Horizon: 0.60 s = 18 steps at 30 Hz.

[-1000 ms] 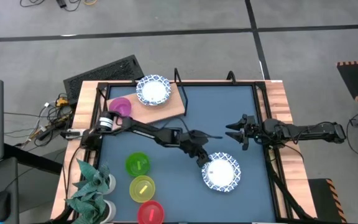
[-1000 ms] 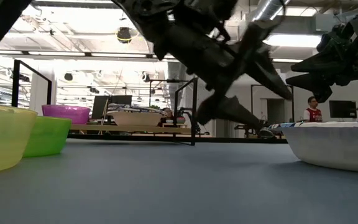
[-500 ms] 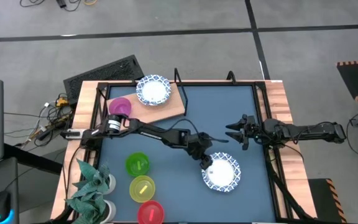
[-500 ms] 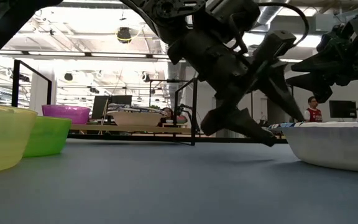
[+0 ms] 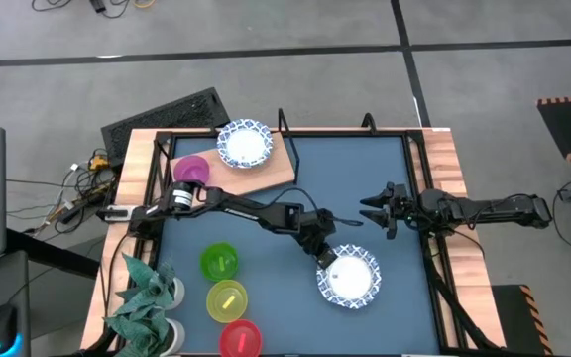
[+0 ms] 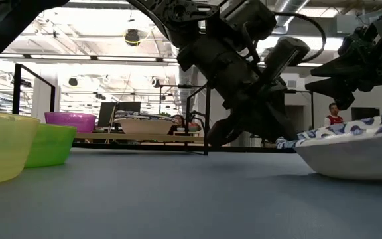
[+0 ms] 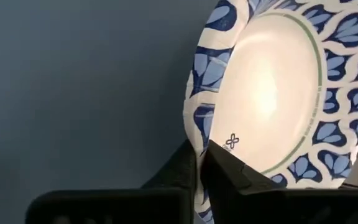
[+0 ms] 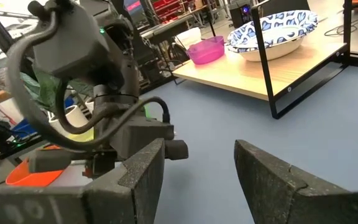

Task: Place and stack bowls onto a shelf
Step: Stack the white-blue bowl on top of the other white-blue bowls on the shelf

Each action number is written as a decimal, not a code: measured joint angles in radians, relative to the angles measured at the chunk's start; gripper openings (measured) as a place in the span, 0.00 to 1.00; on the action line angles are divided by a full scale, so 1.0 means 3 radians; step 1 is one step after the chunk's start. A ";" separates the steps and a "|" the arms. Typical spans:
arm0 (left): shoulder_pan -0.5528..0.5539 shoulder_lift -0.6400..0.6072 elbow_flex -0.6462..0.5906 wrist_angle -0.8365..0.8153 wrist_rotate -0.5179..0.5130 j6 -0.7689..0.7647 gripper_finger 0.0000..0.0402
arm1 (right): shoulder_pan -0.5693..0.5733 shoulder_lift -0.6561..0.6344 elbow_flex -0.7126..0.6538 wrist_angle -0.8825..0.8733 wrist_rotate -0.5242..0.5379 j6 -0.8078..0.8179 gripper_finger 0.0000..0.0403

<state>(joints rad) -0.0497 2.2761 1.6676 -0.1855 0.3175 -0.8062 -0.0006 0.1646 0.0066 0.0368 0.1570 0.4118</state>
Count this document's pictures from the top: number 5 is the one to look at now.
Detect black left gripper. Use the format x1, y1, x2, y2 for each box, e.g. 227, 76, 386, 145
302, 225, 342, 276

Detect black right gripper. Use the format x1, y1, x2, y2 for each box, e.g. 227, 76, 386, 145
359, 181, 422, 241

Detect blue patterned paper bowl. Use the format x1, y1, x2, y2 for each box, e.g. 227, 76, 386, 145
315, 243, 383, 311
215, 118, 275, 170

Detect yellow plastic bowl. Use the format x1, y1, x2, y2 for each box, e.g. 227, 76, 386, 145
205, 279, 249, 324

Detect green plastic bowl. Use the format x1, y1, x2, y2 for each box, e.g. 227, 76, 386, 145
198, 241, 240, 283

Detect purple plastic bowl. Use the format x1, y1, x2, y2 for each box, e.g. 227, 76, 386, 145
172, 154, 212, 185

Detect blue table mat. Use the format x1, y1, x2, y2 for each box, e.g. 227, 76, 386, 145
156, 134, 440, 356

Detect wooden cutting board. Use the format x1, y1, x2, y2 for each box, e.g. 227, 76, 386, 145
154, 108, 300, 217

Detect red plastic bowl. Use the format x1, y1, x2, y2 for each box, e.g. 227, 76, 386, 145
218, 318, 264, 357

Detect white plant pot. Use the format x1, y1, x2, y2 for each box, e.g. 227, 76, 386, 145
166, 276, 187, 311
164, 318, 187, 356

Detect black floor beam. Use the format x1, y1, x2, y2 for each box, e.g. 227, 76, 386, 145
5, 228, 103, 280

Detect black glowing computer mouse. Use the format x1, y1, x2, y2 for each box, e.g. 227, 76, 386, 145
0, 302, 24, 356

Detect black left wrist camera cable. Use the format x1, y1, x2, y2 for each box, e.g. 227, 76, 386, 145
264, 185, 365, 228

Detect black metal rig frame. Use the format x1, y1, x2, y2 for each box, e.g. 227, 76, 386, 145
139, 111, 503, 357

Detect yellow cable connector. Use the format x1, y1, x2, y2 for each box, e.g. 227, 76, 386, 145
88, 154, 111, 173

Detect tangled black cable bundle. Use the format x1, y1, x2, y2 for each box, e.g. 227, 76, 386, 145
6, 147, 119, 237

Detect black floor cables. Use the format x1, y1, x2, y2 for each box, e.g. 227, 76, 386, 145
31, 0, 158, 21

